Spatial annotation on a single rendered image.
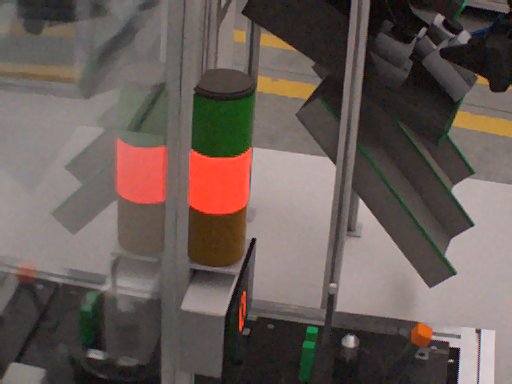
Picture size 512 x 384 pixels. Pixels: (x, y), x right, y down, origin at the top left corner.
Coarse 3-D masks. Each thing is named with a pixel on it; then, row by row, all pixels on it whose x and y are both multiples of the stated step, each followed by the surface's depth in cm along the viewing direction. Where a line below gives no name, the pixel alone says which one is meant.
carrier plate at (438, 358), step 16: (256, 320) 134; (272, 320) 134; (288, 320) 134; (256, 336) 131; (272, 336) 131; (288, 336) 131; (304, 336) 131; (320, 336) 132; (336, 336) 132; (368, 336) 132; (384, 336) 132; (256, 352) 128; (272, 352) 128; (288, 352) 129; (384, 352) 129; (400, 352) 129; (432, 352) 130; (448, 352) 130; (256, 368) 126; (272, 368) 126; (416, 368) 127; (432, 368) 127
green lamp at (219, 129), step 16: (208, 112) 84; (224, 112) 84; (240, 112) 85; (192, 128) 86; (208, 128) 85; (224, 128) 85; (240, 128) 85; (192, 144) 87; (208, 144) 86; (224, 144) 86; (240, 144) 86
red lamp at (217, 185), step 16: (192, 160) 87; (208, 160) 86; (224, 160) 86; (240, 160) 87; (192, 176) 88; (208, 176) 87; (224, 176) 87; (240, 176) 88; (192, 192) 89; (208, 192) 88; (224, 192) 88; (240, 192) 89; (208, 208) 89; (224, 208) 89; (240, 208) 90
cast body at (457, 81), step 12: (456, 36) 131; (468, 36) 130; (420, 48) 132; (432, 48) 131; (432, 60) 130; (444, 60) 129; (432, 72) 131; (444, 72) 130; (456, 72) 129; (468, 72) 129; (444, 84) 131; (456, 84) 130; (468, 84) 129; (456, 96) 130
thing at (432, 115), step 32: (256, 0) 128; (288, 0) 126; (320, 0) 125; (384, 0) 135; (288, 32) 128; (320, 32) 127; (320, 64) 129; (416, 64) 138; (384, 96) 128; (416, 96) 134; (448, 96) 138; (416, 128) 128; (448, 128) 128
